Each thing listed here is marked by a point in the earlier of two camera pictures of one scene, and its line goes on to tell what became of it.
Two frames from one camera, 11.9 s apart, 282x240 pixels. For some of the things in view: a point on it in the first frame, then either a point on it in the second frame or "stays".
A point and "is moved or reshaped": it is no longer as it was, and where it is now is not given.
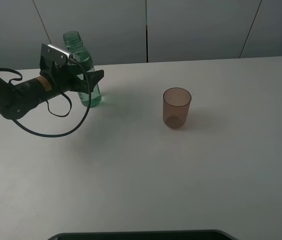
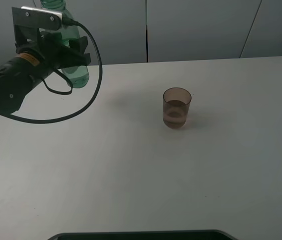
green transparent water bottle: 73,41 is moved or reshaped
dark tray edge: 178,235 stays
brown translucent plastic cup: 176,103 stays
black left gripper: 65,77 -> 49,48
